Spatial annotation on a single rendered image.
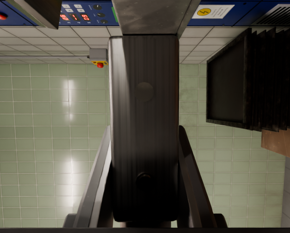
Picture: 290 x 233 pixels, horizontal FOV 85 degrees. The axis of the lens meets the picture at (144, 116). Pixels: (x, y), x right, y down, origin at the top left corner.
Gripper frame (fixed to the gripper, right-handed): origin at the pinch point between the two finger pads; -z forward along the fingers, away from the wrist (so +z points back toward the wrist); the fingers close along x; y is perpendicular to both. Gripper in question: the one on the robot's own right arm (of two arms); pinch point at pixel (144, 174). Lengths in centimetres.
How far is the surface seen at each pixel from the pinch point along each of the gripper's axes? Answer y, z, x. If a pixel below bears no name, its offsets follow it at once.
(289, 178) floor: 114, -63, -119
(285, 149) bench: 47, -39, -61
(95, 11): -1, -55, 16
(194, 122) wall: 80, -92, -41
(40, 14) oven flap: -3.5, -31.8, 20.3
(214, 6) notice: -3, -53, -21
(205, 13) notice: -1, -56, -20
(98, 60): 27, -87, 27
